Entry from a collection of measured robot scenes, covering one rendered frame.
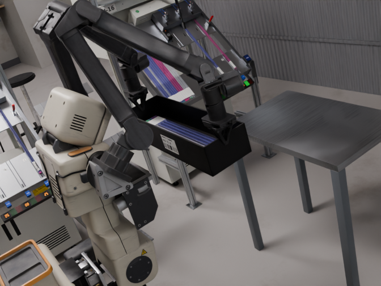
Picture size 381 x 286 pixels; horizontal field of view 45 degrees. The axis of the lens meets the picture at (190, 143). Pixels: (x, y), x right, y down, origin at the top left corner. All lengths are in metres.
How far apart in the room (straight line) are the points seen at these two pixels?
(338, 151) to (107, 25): 1.03
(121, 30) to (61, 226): 1.95
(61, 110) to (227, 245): 1.63
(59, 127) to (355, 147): 1.13
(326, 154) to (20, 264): 1.19
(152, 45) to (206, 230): 1.79
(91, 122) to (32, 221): 1.66
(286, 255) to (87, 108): 1.59
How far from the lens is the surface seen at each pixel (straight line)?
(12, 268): 1.67
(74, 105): 1.39
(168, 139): 1.62
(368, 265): 2.55
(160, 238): 3.01
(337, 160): 1.84
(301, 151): 1.93
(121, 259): 1.63
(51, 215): 3.04
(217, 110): 1.39
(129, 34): 1.36
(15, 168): 2.64
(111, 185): 1.35
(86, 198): 1.51
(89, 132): 1.42
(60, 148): 1.45
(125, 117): 1.32
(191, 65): 1.36
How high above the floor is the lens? 1.78
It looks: 26 degrees down
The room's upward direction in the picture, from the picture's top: 17 degrees counter-clockwise
